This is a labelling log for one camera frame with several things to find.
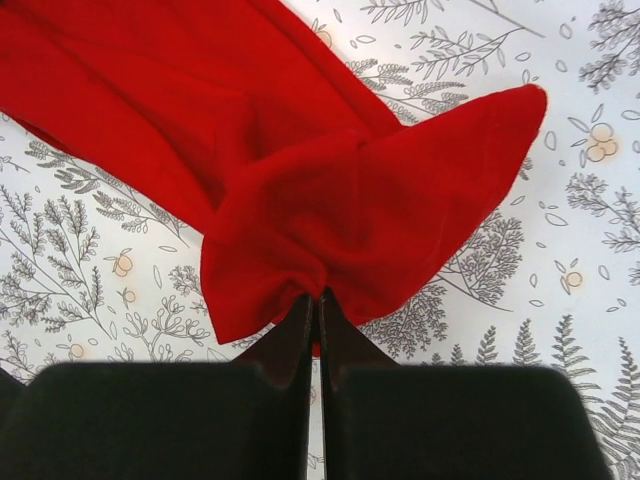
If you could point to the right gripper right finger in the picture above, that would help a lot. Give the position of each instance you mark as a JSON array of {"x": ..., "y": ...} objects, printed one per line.
[{"x": 384, "y": 420}]

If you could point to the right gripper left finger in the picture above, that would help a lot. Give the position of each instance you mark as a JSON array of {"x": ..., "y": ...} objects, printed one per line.
[{"x": 243, "y": 419}]

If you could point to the red t shirt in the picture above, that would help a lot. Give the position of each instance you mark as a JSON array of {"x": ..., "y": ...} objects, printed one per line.
[{"x": 238, "y": 120}]

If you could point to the floral patterned table cloth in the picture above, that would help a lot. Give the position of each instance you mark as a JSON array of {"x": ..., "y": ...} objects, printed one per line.
[{"x": 91, "y": 270}]

